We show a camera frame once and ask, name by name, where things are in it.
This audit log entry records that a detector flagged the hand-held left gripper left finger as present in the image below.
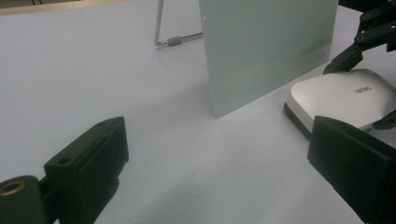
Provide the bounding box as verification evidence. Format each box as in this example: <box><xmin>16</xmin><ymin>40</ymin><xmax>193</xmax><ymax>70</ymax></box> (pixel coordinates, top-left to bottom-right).
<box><xmin>43</xmin><ymin>116</ymin><xmax>130</xmax><ymax>224</ymax></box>

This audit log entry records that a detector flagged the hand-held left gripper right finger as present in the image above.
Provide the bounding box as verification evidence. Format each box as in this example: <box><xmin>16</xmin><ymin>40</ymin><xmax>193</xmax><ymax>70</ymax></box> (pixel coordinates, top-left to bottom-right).
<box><xmin>306</xmin><ymin>115</ymin><xmax>396</xmax><ymax>224</ymax></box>

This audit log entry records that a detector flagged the white board eraser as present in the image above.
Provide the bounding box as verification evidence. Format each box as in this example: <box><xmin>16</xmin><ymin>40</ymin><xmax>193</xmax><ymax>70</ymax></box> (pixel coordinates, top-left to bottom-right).
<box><xmin>283</xmin><ymin>68</ymin><xmax>396</xmax><ymax>141</ymax></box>

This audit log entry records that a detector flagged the pale green glass writing board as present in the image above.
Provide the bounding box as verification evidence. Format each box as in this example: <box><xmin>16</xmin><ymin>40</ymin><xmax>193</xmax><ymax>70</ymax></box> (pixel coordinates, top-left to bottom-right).
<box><xmin>198</xmin><ymin>0</ymin><xmax>339</xmax><ymax>119</ymax></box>

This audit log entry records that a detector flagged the light grey table mat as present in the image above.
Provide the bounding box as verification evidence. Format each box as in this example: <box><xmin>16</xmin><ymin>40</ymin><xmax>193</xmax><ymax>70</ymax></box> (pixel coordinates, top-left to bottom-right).
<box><xmin>0</xmin><ymin>0</ymin><xmax>396</xmax><ymax>224</ymax></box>

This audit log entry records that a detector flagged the metal stand leg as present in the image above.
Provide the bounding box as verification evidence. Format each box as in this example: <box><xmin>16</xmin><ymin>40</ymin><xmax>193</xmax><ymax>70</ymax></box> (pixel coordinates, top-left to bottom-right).
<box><xmin>153</xmin><ymin>0</ymin><xmax>204</xmax><ymax>49</ymax></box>

